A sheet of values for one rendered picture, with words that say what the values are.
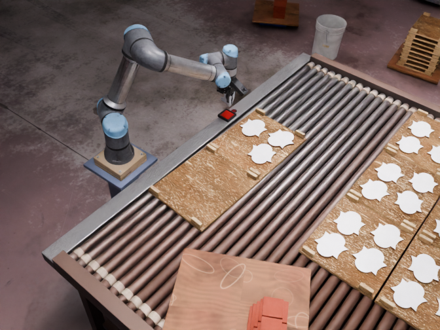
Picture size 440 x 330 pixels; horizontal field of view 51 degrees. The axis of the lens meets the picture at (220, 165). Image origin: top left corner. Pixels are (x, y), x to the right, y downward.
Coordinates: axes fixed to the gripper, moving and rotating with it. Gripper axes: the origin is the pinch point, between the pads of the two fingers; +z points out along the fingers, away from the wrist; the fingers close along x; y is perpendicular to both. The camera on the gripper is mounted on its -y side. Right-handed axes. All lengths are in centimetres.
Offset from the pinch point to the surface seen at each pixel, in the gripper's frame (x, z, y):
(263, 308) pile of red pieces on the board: 106, -17, -72
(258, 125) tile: 0.6, 5.6, -18.0
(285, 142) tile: 4.9, 5.6, -36.2
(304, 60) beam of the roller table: -77, 9, -12
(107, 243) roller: 101, 9, 2
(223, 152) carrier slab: 27.9, 6.7, -12.3
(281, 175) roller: 24, 9, -44
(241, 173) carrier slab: 36.2, 6.7, -27.3
